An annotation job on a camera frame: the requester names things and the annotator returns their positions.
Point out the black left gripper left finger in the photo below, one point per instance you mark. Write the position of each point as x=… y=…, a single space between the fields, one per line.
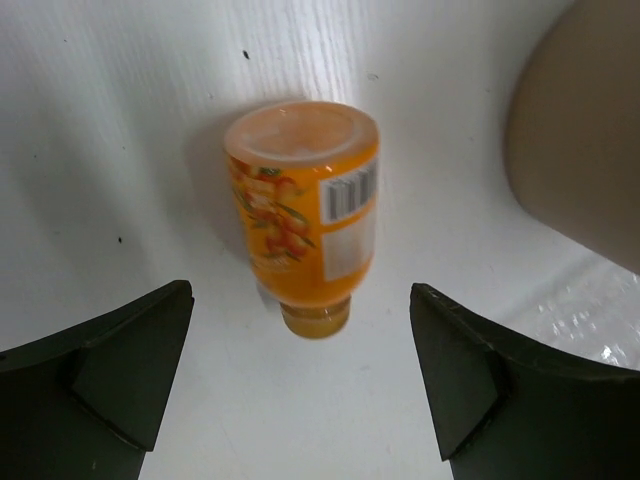
x=88 y=402

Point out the clear unlabelled plastic bottle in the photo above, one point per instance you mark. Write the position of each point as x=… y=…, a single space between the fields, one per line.
x=591 y=311

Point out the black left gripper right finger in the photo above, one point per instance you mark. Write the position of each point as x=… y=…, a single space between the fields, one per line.
x=505 y=406

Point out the brown cylindrical paper bin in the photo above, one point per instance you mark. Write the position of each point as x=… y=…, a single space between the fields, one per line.
x=571 y=143

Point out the orange juice bottle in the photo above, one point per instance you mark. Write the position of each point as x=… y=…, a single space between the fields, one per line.
x=304 y=175

